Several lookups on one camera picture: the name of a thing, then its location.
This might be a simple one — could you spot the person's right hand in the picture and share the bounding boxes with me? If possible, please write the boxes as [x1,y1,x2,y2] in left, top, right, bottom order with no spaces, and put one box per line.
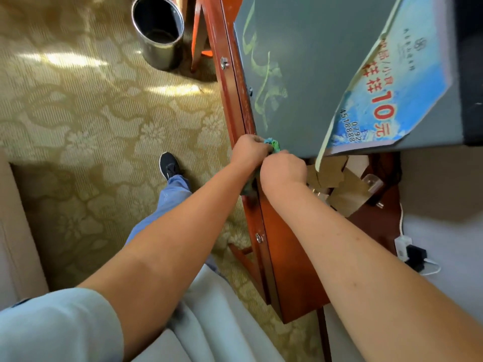
[259,149,308,199]

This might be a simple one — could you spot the person's left hand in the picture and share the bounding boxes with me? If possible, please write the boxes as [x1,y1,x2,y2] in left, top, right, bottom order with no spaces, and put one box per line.
[230,134,274,177]

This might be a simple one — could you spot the green blue cleaning cloth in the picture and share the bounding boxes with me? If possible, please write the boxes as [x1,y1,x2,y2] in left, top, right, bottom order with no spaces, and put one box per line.
[241,137,282,197]

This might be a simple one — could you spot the brown cardboard pieces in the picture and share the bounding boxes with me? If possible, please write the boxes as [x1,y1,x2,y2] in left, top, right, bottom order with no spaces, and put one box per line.
[306,156,348,189]
[326,167,374,218]

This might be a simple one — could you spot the grey mini fridge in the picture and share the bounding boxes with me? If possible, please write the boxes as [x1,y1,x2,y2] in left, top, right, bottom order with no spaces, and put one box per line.
[233,0,483,159]

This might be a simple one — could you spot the person's left forearm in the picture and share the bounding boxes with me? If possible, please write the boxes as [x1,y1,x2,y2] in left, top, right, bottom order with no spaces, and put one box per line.
[77,161,261,362]

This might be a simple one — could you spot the person's right forearm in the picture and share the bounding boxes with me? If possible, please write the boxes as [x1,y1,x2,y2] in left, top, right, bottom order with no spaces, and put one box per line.
[270,184,483,362]

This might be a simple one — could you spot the person's left black shoe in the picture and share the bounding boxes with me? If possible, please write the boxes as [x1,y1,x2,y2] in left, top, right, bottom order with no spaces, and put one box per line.
[159,151,182,182]

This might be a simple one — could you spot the person's legs in blue jeans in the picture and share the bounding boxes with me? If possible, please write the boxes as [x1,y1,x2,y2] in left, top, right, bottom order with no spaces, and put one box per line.
[124,175,227,283]

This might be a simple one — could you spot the person's grey shirt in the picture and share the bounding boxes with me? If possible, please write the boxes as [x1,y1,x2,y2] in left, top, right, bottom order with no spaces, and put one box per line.
[0,264,286,362]

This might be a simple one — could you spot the white power strip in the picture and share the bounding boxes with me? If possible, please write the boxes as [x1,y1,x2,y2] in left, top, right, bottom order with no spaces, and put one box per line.
[394,235,413,263]
[398,202,441,277]

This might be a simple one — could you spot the round metal trash bin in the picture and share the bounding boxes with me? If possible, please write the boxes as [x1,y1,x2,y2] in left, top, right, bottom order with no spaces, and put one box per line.
[131,0,186,71]

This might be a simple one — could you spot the black power adapter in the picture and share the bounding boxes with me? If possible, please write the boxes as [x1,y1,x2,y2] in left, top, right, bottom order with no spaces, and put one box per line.
[406,244,428,273]

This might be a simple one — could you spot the black power cable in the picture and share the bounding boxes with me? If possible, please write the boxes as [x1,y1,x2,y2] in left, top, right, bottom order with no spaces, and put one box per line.
[371,152,400,210]

